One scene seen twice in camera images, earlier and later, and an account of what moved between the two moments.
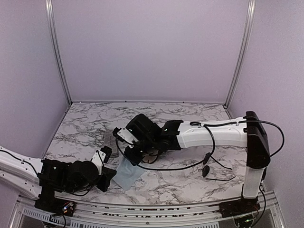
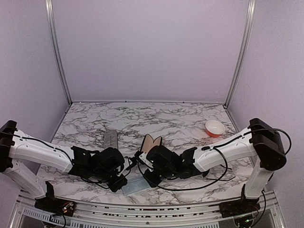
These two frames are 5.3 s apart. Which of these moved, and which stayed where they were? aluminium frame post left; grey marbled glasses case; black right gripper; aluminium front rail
Moved: black right gripper
Stayed: aluminium front rail; aluminium frame post left; grey marbled glasses case
